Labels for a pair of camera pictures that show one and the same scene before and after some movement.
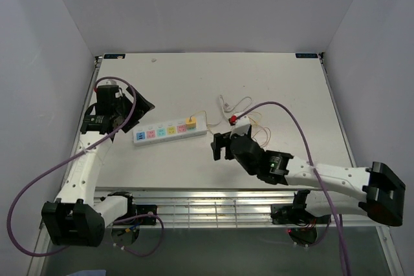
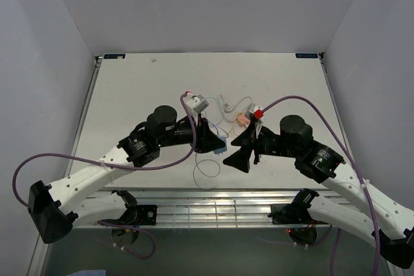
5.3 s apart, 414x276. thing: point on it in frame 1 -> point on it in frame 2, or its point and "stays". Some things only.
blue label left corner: x=114 y=56 stays
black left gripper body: x=124 y=109 -> x=181 y=134
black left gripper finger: x=142 y=106 -> x=207 y=139
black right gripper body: x=222 y=140 -> x=271 y=145
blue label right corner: x=306 y=55 stays
